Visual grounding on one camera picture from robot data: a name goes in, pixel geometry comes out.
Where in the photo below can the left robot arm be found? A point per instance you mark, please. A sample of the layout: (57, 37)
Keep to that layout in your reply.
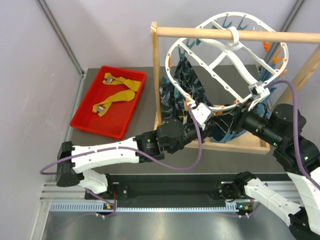
(77, 162)

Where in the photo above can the dark patterned cloth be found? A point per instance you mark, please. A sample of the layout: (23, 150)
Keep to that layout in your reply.
(172, 102)

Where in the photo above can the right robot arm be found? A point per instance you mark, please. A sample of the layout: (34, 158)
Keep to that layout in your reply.
(299, 157)

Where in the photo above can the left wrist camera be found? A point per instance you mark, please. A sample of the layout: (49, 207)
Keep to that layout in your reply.
(200, 113)

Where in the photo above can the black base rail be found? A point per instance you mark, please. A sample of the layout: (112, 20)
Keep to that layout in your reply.
(171, 190)

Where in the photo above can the yellow sock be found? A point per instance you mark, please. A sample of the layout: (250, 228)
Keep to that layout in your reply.
(122, 96)
(109, 79)

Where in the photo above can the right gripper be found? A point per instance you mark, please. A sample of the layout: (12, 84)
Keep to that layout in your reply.
(239, 114)

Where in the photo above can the wooden hanging rack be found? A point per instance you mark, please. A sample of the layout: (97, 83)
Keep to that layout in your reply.
(247, 143)

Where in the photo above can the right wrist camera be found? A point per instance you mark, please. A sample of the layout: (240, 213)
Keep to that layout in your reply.
(259, 92)

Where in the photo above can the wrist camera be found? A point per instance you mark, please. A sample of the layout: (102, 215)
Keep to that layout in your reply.
(200, 113)
(259, 92)

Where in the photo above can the blue cloth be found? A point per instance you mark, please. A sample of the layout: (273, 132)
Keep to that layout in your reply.
(261, 107)

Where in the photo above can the navy sock green stripe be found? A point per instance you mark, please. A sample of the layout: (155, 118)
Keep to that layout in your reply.
(219, 136)

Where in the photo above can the red plastic tray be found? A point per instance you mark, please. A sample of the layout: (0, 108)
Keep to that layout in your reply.
(115, 122)

